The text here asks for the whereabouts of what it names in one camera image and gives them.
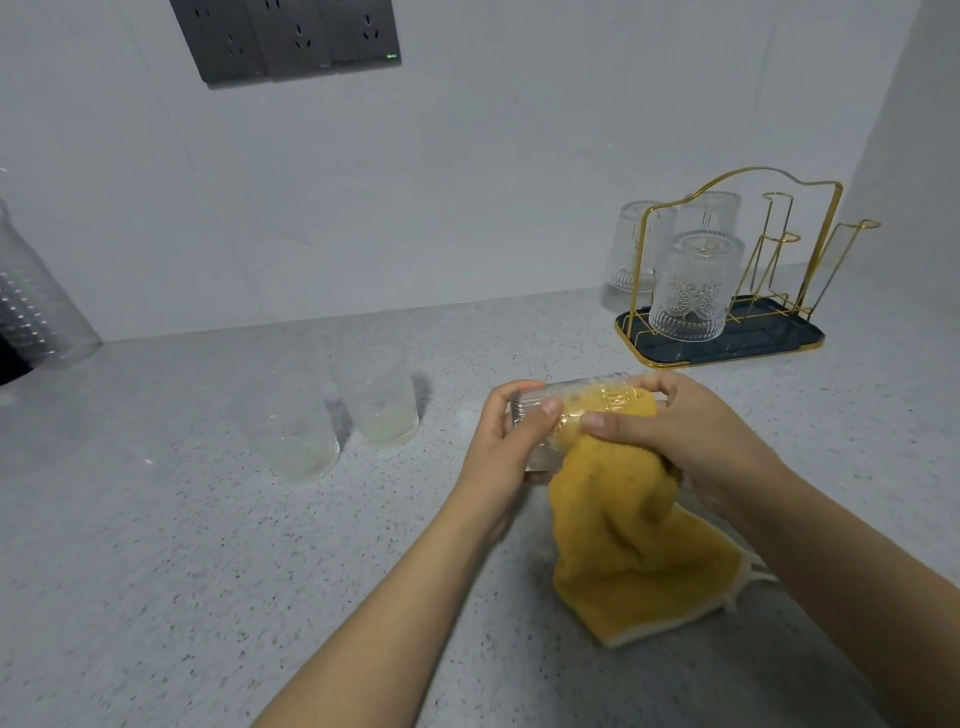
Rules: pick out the person's left hand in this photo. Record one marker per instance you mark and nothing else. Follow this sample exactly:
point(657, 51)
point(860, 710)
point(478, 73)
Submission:
point(491, 457)

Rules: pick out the person's right hand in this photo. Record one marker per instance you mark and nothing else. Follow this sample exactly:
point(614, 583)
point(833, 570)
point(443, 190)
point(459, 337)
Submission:
point(705, 442)

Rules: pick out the person's left thumb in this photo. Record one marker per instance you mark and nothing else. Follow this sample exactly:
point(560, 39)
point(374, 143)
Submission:
point(541, 420)

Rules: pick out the person's right thumb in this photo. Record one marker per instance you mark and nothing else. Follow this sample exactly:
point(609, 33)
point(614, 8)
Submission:
point(615, 426)

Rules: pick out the embossed clear drinking glass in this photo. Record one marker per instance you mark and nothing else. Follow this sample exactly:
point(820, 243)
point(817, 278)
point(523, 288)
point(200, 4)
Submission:
point(694, 289)
point(379, 397)
point(712, 214)
point(626, 247)
point(577, 396)
point(292, 431)

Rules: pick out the yellow cleaning cloth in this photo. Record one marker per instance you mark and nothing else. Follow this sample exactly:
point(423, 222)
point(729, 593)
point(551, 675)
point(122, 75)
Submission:
point(637, 555)

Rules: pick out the person's left forearm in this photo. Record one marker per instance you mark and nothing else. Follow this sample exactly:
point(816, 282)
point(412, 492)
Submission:
point(390, 622)

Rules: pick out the person's right forearm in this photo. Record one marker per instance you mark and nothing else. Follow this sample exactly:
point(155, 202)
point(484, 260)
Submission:
point(855, 592)

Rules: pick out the dark blue gold-rimmed tray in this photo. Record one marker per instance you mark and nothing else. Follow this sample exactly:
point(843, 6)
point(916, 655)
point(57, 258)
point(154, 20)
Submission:
point(765, 337)

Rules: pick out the clear textured plastic pitcher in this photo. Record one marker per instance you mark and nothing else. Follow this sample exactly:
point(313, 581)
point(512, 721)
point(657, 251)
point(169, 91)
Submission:
point(37, 307)

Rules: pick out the black object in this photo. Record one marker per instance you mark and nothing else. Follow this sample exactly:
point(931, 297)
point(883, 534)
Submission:
point(11, 364)

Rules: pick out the grey wall power socket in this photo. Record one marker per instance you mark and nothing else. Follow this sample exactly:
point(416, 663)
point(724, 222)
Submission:
point(364, 30)
point(296, 34)
point(217, 37)

